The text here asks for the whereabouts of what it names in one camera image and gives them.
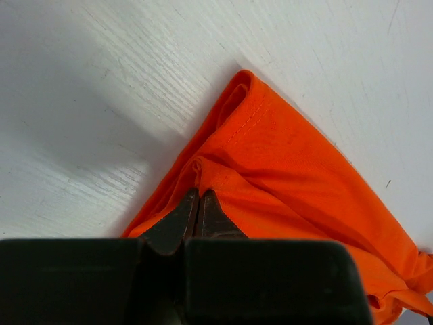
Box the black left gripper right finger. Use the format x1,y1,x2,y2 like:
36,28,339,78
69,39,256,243
184,190,373,324

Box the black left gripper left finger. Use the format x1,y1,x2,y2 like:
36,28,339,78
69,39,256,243
1,189,199,324

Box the orange t shirt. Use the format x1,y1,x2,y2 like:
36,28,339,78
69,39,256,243
124,70,432,324

